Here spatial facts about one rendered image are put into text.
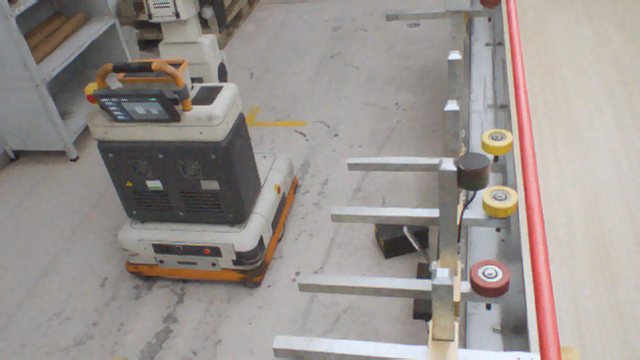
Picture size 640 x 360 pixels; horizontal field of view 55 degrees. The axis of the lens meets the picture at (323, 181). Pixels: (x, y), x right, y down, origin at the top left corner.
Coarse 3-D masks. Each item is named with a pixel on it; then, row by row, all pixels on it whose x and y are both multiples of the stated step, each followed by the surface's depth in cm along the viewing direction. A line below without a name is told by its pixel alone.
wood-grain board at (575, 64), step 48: (528, 0) 232; (576, 0) 226; (624, 0) 220; (528, 48) 201; (576, 48) 197; (624, 48) 193; (528, 96) 178; (576, 96) 174; (624, 96) 171; (576, 144) 156; (624, 144) 154; (576, 192) 142; (624, 192) 140; (528, 240) 132; (576, 240) 130; (624, 240) 128; (528, 288) 121; (576, 288) 119; (624, 288) 118; (528, 336) 114; (576, 336) 111; (624, 336) 110
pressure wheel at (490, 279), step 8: (480, 264) 127; (488, 264) 127; (496, 264) 126; (472, 272) 125; (480, 272) 126; (488, 272) 124; (496, 272) 125; (504, 272) 124; (472, 280) 125; (480, 280) 123; (488, 280) 123; (496, 280) 123; (504, 280) 123; (472, 288) 126; (480, 288) 123; (488, 288) 122; (496, 288) 122; (504, 288) 123; (488, 296) 124; (496, 296) 123; (488, 304) 130
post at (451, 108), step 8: (448, 104) 135; (456, 104) 134; (448, 112) 135; (456, 112) 134; (448, 120) 136; (456, 120) 136; (448, 128) 137; (456, 128) 137; (448, 136) 139; (456, 136) 138; (448, 144) 140; (456, 144) 140; (448, 152) 141; (456, 152) 141
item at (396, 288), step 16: (304, 288) 137; (320, 288) 136; (336, 288) 135; (352, 288) 134; (368, 288) 133; (384, 288) 132; (400, 288) 131; (416, 288) 130; (464, 288) 128; (496, 304) 128
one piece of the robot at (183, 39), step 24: (144, 0) 227; (168, 0) 225; (192, 0) 234; (168, 24) 237; (192, 24) 237; (168, 48) 245; (192, 48) 242; (216, 48) 249; (192, 72) 248; (216, 72) 249
